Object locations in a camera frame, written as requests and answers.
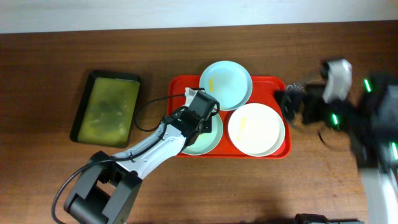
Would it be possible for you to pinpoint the pale blue top plate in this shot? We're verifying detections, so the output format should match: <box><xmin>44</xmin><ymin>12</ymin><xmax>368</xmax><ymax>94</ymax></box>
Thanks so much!
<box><xmin>199</xmin><ymin>60</ymin><xmax>253</xmax><ymax>111</ymax></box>

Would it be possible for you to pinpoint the black tray with soapy water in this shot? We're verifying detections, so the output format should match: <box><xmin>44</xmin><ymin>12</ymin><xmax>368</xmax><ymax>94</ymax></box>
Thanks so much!
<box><xmin>70</xmin><ymin>70</ymin><xmax>141</xmax><ymax>148</ymax></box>

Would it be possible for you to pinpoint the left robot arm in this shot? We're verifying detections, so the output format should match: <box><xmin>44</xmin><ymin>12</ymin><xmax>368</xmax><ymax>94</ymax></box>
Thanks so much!
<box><xmin>63</xmin><ymin>88</ymin><xmax>220</xmax><ymax>223</ymax></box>

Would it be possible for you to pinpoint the white right plate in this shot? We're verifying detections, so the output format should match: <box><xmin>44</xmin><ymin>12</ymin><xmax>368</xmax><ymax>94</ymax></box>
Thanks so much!
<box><xmin>228</xmin><ymin>103</ymin><xmax>285</xmax><ymax>157</ymax></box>

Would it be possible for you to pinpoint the pale green plate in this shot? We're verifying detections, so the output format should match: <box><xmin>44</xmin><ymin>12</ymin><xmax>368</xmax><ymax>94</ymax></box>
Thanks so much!
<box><xmin>182</xmin><ymin>114</ymin><xmax>223</xmax><ymax>156</ymax></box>

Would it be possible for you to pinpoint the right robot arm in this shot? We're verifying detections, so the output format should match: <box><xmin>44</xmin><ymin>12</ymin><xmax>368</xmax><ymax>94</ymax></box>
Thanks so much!
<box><xmin>273</xmin><ymin>73</ymin><xmax>397</xmax><ymax>223</ymax></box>

